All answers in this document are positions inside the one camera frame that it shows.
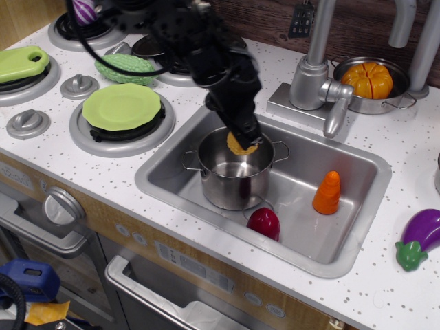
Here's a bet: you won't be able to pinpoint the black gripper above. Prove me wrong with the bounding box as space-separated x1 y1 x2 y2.
187 47 264 151

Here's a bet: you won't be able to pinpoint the yellow toy corn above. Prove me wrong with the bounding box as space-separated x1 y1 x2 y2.
226 132 259 155

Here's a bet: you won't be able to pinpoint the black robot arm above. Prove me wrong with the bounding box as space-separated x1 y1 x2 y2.
95 1 263 149

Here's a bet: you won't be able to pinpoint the stainless steel pot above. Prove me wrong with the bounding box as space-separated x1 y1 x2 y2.
181 128 290 210

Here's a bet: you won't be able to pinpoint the grey toy sink basin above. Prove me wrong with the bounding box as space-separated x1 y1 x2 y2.
135 108 392 278

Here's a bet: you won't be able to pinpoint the steel pot lid left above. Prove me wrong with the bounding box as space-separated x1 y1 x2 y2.
131 35 164 58

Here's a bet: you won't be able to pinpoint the silver toy faucet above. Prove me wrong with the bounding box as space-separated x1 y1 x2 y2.
266 1 354 139

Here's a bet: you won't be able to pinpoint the red toy pepper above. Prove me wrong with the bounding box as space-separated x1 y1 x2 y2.
246 207 281 241

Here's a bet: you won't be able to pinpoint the orange toy carrot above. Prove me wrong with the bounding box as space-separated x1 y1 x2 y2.
312 170 341 215

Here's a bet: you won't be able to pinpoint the front right stove burner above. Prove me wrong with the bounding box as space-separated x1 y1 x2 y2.
69 94 175 158

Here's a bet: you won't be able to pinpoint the grey hanging grater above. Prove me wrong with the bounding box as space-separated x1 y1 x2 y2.
288 1 315 39

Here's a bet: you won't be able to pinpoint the orange toy pumpkin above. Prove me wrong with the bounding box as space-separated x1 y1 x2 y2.
341 62 394 100

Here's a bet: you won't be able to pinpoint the green toy plate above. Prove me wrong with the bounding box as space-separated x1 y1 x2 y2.
82 83 161 131

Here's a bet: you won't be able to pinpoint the small steel pan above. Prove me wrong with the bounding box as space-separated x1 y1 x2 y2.
331 55 417 115

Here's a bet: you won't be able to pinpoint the green toy bitter gourd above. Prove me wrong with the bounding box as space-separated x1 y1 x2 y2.
94 54 157 86

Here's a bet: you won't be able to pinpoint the grey stove knob upper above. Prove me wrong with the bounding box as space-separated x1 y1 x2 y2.
105 42 132 55

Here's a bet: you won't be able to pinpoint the grey stove knob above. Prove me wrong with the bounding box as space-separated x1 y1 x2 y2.
60 74 100 100
105 42 132 55
6 109 51 140

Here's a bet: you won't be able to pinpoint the back left stove burner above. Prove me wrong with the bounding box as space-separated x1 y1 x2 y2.
48 13 126 52

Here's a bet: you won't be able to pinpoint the grey stove knob middle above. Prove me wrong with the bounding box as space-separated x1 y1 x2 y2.
60 74 100 100

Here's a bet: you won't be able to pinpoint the purple toy eggplant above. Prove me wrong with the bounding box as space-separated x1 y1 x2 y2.
395 209 439 272

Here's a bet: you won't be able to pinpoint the silver curved pipe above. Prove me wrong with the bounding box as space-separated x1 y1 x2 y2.
388 0 439 99

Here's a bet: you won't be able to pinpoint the silver oven dial knob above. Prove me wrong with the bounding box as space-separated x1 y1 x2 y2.
42 186 86 226

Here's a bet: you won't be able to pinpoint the purple striped toy ball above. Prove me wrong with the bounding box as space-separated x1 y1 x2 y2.
72 0 98 26

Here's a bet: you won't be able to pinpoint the grey stove knob front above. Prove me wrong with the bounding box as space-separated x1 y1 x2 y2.
6 109 51 140

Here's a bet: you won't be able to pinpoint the front left stove burner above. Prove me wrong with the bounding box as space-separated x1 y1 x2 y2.
1 56 61 107

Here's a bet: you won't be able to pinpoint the green toy cutting board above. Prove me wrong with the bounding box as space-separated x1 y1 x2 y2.
1 46 50 83

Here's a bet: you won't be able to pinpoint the blue clamp tool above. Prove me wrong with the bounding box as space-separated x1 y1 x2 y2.
1 258 61 303

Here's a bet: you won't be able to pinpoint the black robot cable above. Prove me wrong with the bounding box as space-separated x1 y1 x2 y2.
65 0 173 77

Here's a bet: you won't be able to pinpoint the grey dishwasher door handle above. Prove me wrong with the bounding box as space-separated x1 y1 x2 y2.
105 255 246 329

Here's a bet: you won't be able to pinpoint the grey oven door handle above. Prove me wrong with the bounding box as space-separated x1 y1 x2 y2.
1 193 87 259

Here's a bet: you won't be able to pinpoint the black hose lower left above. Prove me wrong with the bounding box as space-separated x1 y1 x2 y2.
0 273 27 330

